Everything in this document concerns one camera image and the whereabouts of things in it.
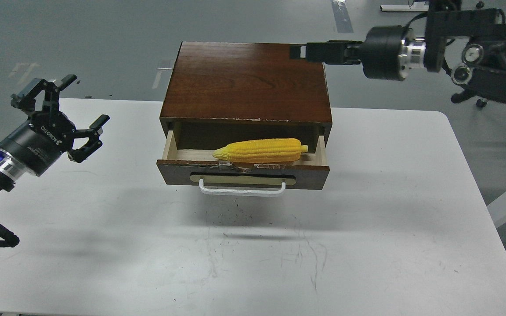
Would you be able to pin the white table base bar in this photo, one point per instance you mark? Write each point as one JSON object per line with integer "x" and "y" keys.
{"x": 415, "y": 7}

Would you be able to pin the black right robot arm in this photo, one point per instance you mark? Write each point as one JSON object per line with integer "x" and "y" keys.
{"x": 469, "y": 45}

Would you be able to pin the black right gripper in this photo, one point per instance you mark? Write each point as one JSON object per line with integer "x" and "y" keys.
{"x": 378, "y": 53}

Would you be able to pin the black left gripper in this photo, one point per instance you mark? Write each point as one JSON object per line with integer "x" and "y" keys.
{"x": 39, "y": 143}

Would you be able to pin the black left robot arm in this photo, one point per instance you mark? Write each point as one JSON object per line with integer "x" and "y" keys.
{"x": 11, "y": 170}

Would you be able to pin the dark wooden cabinet box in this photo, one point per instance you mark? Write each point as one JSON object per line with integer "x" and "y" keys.
{"x": 246, "y": 83}

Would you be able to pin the wooden drawer with white handle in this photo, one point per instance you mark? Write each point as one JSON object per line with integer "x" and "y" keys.
{"x": 183, "y": 163}

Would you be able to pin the yellow corn cob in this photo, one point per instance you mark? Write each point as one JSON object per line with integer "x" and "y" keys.
{"x": 271, "y": 150}

